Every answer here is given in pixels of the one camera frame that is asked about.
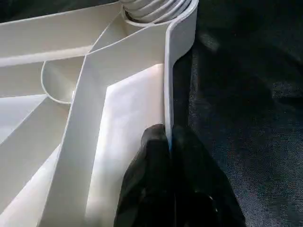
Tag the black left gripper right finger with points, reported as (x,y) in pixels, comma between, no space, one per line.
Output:
(203,189)

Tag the white plastic table top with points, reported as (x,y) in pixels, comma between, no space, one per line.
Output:
(71,104)

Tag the black mat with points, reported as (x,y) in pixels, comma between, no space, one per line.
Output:
(246,104)

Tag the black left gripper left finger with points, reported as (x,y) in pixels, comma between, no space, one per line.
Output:
(147,184)

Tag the white plastic table leg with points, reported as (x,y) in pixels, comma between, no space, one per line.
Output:
(156,9)

